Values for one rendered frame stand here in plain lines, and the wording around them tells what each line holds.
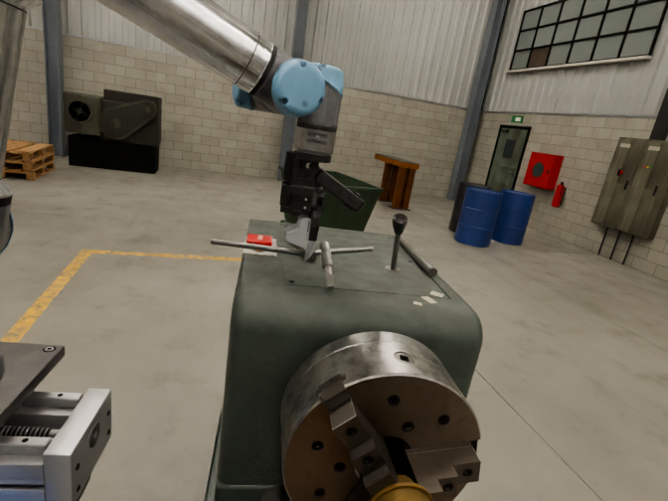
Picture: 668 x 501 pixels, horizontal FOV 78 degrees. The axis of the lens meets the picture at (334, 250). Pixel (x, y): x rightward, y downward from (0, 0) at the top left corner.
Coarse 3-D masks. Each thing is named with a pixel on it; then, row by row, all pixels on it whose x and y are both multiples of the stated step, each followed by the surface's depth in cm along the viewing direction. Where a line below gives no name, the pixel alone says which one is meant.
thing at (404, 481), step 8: (400, 480) 57; (408, 480) 58; (384, 488) 55; (392, 488) 54; (400, 488) 54; (408, 488) 55; (416, 488) 55; (424, 488) 56; (376, 496) 55; (384, 496) 54; (392, 496) 54; (400, 496) 53; (408, 496) 53; (416, 496) 54; (424, 496) 55
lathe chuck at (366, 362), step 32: (352, 352) 65; (384, 352) 64; (416, 352) 67; (320, 384) 62; (352, 384) 59; (384, 384) 59; (416, 384) 60; (448, 384) 62; (288, 416) 64; (320, 416) 60; (384, 416) 61; (416, 416) 62; (448, 416) 63; (288, 448) 61; (320, 448) 62; (288, 480) 63; (320, 480) 63; (352, 480) 64
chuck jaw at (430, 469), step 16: (416, 448) 64; (432, 448) 64; (448, 448) 64; (464, 448) 64; (416, 464) 61; (432, 464) 61; (448, 464) 61; (464, 464) 61; (480, 464) 61; (416, 480) 59; (432, 480) 58; (448, 480) 59; (464, 480) 62; (432, 496) 57; (448, 496) 60
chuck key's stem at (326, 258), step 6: (324, 246) 85; (324, 252) 84; (330, 252) 84; (324, 258) 83; (330, 258) 83; (324, 264) 82; (330, 264) 82; (330, 270) 81; (330, 276) 80; (330, 282) 79; (330, 288) 79
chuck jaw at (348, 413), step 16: (336, 384) 61; (336, 400) 59; (352, 400) 59; (336, 416) 57; (352, 416) 56; (336, 432) 56; (352, 432) 57; (368, 432) 57; (352, 448) 57; (368, 448) 56; (384, 448) 60; (368, 464) 56; (384, 464) 56; (368, 480) 55; (384, 480) 54
